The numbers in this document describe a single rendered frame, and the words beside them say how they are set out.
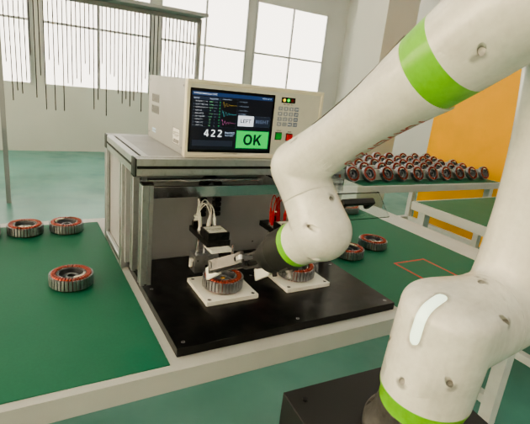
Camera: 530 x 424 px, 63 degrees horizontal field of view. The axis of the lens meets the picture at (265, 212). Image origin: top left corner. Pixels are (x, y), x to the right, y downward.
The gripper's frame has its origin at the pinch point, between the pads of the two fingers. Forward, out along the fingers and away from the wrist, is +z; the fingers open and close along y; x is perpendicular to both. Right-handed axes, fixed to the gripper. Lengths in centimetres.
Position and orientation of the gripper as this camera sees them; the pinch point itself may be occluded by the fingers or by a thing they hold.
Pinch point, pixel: (234, 273)
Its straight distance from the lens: 107.7
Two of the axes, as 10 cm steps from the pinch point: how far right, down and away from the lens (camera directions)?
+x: -1.0, -9.4, 3.3
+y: 8.5, 0.9, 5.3
